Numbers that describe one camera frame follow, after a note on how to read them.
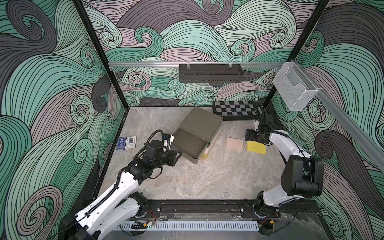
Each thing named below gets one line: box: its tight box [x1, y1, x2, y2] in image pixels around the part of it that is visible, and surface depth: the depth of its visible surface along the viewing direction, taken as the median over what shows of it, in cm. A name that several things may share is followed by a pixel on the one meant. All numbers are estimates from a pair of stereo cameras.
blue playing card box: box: [116, 137, 127, 151], surface depth 98 cm
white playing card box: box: [125, 136, 137, 149], surface depth 100 cm
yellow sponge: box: [246, 141, 267, 155], surface depth 96 cm
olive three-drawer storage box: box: [172, 106, 224, 165], surface depth 83 cm
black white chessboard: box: [212, 100, 258, 121], surface depth 116 cm
